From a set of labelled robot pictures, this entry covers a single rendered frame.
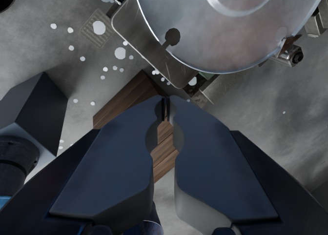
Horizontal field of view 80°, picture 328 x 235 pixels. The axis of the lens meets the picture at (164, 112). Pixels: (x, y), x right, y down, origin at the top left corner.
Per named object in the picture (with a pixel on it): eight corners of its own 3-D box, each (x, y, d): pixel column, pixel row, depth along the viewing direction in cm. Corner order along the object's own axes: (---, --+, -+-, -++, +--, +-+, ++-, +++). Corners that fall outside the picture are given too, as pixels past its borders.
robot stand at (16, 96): (38, 115, 104) (10, 183, 68) (10, 88, 94) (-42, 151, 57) (68, 99, 105) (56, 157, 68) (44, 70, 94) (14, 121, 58)
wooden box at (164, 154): (137, 146, 135) (149, 187, 107) (92, 116, 114) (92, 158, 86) (180, 107, 130) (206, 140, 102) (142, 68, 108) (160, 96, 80)
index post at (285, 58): (256, 55, 41) (295, 70, 33) (250, 45, 39) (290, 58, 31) (267, 45, 40) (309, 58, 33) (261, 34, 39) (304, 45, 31)
